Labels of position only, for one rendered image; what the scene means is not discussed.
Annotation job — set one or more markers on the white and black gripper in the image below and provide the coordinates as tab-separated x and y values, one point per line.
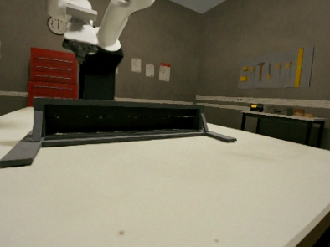
79	35

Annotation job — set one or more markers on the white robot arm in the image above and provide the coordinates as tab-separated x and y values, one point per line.
114	21

